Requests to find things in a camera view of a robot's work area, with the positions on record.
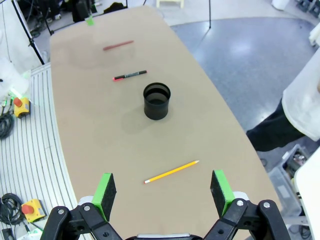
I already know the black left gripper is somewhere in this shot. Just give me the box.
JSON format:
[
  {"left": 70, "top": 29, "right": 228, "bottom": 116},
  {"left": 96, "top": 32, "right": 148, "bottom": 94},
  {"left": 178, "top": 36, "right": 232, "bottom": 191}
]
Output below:
[{"left": 72, "top": 0, "right": 95, "bottom": 27}]

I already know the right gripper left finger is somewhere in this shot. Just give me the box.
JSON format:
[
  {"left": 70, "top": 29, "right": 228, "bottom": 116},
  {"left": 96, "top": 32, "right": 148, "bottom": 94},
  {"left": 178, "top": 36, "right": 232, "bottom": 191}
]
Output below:
[{"left": 42, "top": 172, "right": 121, "bottom": 240}]

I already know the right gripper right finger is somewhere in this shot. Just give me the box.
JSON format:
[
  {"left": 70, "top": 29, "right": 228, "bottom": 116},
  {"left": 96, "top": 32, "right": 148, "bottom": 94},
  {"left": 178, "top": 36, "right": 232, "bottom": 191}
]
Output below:
[{"left": 203, "top": 169, "right": 292, "bottom": 240}]

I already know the dark red pen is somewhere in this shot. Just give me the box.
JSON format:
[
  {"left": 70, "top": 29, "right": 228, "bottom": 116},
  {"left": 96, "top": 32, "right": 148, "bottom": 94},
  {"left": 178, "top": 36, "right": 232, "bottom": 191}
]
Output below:
[{"left": 102, "top": 40, "right": 135, "bottom": 52}]

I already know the yellow pencil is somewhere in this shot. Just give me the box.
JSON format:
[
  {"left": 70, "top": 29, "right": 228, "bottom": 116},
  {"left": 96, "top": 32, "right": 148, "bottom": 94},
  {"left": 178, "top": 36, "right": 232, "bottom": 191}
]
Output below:
[{"left": 144, "top": 160, "right": 200, "bottom": 185}]

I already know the black marker with pink cap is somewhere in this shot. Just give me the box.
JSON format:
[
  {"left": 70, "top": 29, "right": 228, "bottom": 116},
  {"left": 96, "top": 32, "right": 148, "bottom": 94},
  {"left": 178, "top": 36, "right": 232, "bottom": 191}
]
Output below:
[{"left": 112, "top": 70, "right": 148, "bottom": 82}]

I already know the black cylindrical pen holder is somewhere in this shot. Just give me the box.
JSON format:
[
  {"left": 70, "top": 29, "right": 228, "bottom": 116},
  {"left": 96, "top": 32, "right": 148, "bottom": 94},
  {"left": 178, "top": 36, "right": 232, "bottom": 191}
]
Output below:
[{"left": 143, "top": 82, "right": 172, "bottom": 121}]

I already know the clear plastic storage bin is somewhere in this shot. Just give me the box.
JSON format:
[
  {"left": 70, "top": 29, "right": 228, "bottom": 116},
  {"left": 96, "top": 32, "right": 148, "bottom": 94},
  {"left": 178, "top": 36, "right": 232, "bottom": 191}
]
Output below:
[{"left": 268, "top": 143, "right": 311, "bottom": 226}]

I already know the black light stand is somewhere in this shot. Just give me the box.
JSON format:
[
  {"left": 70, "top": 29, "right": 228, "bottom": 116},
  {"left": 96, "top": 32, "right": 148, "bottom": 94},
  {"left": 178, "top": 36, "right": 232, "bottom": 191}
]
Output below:
[{"left": 11, "top": 0, "right": 46, "bottom": 65}]

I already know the yellow emergency stop box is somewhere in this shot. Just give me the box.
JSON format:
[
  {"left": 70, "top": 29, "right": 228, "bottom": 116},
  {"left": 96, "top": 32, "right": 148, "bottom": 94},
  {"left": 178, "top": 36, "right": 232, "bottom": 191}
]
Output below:
[
  {"left": 21, "top": 199, "right": 46, "bottom": 223},
  {"left": 12, "top": 97, "right": 31, "bottom": 118}
]

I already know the grey slotted aluminium platform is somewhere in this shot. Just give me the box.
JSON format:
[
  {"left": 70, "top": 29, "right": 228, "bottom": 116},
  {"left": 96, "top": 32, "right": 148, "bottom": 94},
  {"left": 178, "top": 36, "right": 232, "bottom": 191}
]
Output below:
[{"left": 0, "top": 62, "right": 78, "bottom": 240}]

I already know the white rounded table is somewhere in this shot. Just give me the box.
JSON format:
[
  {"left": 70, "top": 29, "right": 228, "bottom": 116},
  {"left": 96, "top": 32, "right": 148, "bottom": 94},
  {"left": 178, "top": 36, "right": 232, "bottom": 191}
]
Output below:
[{"left": 293, "top": 147, "right": 320, "bottom": 240}]

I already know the person in white t-shirt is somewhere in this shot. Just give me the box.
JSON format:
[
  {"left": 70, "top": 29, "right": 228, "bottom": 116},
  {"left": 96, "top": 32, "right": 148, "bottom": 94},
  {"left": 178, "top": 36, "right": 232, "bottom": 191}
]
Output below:
[{"left": 246, "top": 48, "right": 320, "bottom": 153}]

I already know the black coiled cable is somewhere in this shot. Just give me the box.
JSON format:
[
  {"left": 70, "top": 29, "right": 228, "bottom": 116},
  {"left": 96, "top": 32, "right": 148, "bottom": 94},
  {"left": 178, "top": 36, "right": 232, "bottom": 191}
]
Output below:
[
  {"left": 0, "top": 192, "right": 26, "bottom": 225},
  {"left": 0, "top": 113, "right": 15, "bottom": 140}
]

